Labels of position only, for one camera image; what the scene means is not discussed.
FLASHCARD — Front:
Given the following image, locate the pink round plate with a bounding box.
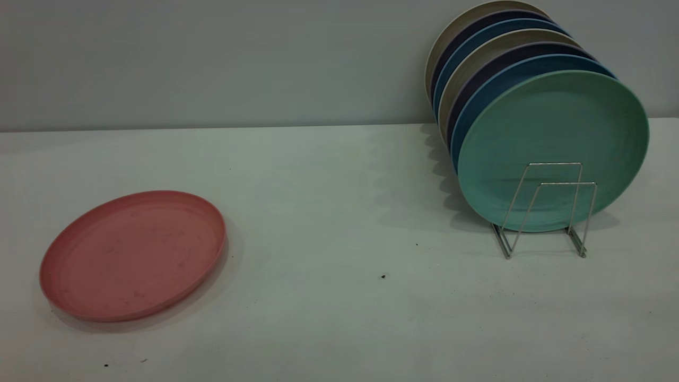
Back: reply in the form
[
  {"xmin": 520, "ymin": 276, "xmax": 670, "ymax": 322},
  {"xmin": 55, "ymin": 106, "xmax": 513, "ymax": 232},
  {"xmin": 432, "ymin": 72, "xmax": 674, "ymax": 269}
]
[{"xmin": 39, "ymin": 190, "xmax": 228, "ymax": 323}]

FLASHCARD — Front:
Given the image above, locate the green round plate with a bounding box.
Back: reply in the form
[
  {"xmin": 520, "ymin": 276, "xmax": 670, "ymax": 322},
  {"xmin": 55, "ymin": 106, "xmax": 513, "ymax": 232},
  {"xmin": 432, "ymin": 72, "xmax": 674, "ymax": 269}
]
[{"xmin": 457, "ymin": 70, "xmax": 650, "ymax": 233}]

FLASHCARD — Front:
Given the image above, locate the beige round plate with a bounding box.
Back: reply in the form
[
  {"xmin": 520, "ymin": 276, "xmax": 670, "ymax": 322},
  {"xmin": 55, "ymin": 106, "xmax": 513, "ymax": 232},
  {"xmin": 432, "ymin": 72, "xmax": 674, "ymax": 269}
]
[
  {"xmin": 424, "ymin": 1, "xmax": 552, "ymax": 101},
  {"xmin": 438, "ymin": 29, "xmax": 584, "ymax": 145}
]

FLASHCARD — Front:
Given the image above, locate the dark purple round plate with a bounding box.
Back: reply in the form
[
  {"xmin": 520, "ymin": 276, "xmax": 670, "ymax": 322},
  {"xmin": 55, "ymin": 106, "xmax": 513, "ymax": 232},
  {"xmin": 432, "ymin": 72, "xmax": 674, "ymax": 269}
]
[
  {"xmin": 446, "ymin": 42, "xmax": 597, "ymax": 154},
  {"xmin": 429, "ymin": 10, "xmax": 555, "ymax": 102}
]

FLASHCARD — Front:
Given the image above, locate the blue round plate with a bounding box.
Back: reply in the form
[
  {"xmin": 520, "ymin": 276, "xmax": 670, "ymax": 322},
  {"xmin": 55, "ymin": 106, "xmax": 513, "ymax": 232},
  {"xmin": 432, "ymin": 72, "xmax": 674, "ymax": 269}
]
[
  {"xmin": 451, "ymin": 54, "xmax": 616, "ymax": 173},
  {"xmin": 433, "ymin": 18, "xmax": 568, "ymax": 121}
]

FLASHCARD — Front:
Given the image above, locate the silver wire dish rack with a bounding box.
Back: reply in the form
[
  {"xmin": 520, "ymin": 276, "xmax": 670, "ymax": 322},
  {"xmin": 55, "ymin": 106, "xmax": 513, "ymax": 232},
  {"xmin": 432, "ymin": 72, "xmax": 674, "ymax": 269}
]
[{"xmin": 491, "ymin": 162, "xmax": 598, "ymax": 260}]

